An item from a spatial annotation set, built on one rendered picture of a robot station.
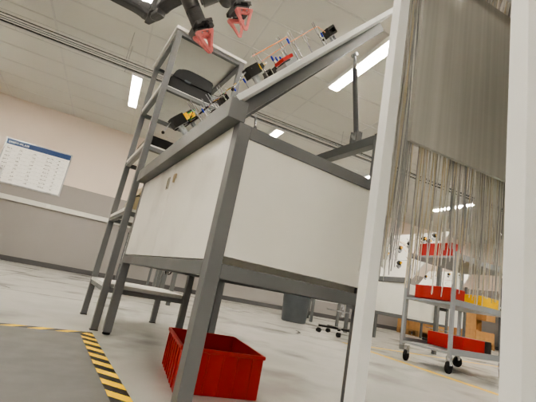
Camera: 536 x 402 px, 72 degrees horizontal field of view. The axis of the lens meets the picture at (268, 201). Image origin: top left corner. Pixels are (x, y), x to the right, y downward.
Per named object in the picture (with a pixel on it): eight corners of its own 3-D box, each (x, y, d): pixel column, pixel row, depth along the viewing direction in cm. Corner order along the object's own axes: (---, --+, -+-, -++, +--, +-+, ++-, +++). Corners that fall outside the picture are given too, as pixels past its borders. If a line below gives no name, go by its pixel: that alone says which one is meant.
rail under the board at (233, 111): (227, 116, 102) (232, 95, 104) (135, 181, 202) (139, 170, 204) (244, 123, 105) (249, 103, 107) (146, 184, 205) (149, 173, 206)
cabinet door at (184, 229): (200, 258, 98) (231, 125, 107) (149, 255, 144) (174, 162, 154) (209, 260, 99) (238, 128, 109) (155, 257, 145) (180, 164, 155)
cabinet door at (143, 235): (151, 255, 145) (175, 163, 154) (124, 254, 191) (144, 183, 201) (155, 256, 146) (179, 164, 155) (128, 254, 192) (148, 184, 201)
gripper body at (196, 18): (205, 35, 138) (197, 16, 137) (214, 21, 128) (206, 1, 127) (190, 38, 135) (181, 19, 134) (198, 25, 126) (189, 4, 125)
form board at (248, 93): (143, 173, 205) (141, 170, 204) (267, 98, 255) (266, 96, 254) (239, 100, 105) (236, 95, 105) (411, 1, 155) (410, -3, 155)
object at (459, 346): (448, 375, 288) (457, 240, 314) (397, 359, 331) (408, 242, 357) (517, 382, 332) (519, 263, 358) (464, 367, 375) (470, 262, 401)
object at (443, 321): (445, 345, 762) (450, 266, 802) (402, 334, 867) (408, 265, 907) (468, 349, 790) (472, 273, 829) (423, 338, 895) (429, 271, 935)
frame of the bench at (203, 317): (169, 431, 85) (240, 120, 104) (100, 333, 185) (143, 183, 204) (355, 427, 114) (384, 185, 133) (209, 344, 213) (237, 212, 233)
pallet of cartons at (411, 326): (418, 336, 927) (420, 307, 945) (396, 331, 1003) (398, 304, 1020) (454, 343, 965) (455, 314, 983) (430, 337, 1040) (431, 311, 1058)
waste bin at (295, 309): (312, 326, 548) (318, 284, 563) (283, 321, 539) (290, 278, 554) (301, 322, 591) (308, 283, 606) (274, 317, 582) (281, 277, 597)
